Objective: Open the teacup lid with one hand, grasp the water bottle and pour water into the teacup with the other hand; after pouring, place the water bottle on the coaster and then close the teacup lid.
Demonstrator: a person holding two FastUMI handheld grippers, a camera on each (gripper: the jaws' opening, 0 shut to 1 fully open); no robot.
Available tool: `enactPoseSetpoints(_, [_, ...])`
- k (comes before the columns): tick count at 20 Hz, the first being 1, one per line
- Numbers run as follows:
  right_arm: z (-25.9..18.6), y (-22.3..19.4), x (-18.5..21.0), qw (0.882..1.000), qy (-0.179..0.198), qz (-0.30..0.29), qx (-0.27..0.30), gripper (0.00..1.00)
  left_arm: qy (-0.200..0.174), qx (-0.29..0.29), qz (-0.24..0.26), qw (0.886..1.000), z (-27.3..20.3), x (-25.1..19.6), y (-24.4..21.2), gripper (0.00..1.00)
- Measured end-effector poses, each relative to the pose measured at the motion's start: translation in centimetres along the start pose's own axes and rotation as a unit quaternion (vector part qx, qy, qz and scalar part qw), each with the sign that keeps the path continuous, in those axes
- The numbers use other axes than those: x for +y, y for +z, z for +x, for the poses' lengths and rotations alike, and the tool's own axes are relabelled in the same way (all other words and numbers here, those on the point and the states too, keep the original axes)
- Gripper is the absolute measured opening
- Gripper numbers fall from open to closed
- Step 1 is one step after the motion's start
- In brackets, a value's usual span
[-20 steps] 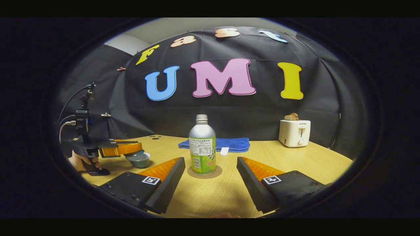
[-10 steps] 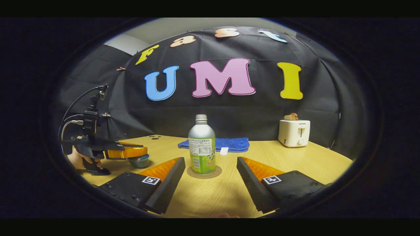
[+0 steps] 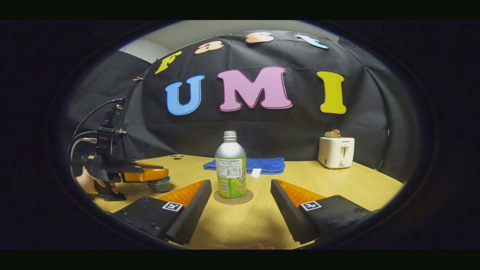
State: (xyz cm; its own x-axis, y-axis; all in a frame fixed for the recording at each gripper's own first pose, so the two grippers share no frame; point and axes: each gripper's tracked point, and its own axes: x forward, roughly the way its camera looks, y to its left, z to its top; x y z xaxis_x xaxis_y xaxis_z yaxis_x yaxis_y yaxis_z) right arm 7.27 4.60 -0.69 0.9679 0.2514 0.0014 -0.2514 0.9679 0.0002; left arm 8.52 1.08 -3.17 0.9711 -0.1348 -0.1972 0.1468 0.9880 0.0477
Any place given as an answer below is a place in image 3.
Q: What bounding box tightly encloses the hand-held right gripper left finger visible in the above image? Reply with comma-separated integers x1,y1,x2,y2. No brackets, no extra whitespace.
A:
112,179,213,246

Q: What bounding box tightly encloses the white toaster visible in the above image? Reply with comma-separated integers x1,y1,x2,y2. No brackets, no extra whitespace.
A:
318,136,355,169

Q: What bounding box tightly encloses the black backdrop cloth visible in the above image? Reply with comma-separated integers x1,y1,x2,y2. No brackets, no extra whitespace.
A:
66,30,420,184

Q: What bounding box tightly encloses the black cable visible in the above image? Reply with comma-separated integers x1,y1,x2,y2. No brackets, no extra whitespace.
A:
67,99,117,158

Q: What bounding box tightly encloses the round brown coaster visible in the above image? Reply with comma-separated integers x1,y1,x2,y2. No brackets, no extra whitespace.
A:
213,189,254,205

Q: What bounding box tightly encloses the silver cable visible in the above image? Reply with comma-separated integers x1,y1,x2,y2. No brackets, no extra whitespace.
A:
70,137,98,162

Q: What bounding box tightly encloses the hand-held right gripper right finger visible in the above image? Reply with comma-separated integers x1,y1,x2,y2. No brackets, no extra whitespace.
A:
270,179,381,244

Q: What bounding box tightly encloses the folded blue towel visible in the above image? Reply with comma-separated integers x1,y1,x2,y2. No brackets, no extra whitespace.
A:
203,157,285,178

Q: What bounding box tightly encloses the silver green-label water bottle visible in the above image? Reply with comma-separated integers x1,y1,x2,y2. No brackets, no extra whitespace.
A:
215,130,247,200

